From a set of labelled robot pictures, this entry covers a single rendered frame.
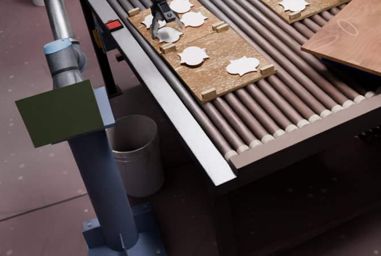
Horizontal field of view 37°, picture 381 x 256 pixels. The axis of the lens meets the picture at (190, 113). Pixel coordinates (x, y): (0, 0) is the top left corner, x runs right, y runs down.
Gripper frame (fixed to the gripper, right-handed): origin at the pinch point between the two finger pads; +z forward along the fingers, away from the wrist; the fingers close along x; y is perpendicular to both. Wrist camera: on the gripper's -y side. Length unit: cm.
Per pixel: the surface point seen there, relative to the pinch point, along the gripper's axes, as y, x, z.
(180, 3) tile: 22.7, -17.1, -1.3
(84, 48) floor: 174, 12, 88
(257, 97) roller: -60, -11, 5
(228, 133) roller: -72, 10, 5
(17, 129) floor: 109, 80, 90
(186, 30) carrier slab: -1.1, -8.6, 0.6
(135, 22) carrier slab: 21.6, 7.9, -0.2
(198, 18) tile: 3.4, -17.7, -0.5
